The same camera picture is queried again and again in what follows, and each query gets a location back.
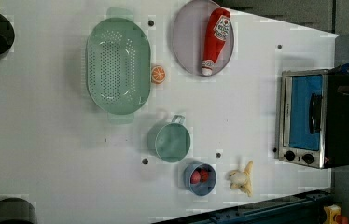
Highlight black round mount bottom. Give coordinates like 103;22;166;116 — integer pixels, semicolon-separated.
0;198;38;224

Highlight blue plastic cup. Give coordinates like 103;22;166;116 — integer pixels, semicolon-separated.
183;162;216;197

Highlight red plush ketchup bottle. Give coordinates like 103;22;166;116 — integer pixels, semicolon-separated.
201;8;230;76

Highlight green plastic colander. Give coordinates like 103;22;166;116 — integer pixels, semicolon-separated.
85;7;151;125

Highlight blue metal frame rail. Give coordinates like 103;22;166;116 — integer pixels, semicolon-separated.
154;190;333;224

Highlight black toaster oven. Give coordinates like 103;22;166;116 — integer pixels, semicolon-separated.
277;70;349;169

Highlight green plastic cup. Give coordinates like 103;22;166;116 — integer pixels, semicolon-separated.
147;115;191;163

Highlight peeled banana toy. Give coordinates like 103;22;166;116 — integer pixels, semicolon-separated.
230;161;253;197

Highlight red strawberry toy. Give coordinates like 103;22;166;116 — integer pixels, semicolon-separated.
190;169;209;184

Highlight orange slice toy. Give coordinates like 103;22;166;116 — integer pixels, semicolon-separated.
151;65;166;84

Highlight yellow and orange toy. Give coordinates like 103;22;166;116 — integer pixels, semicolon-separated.
324;204;349;224

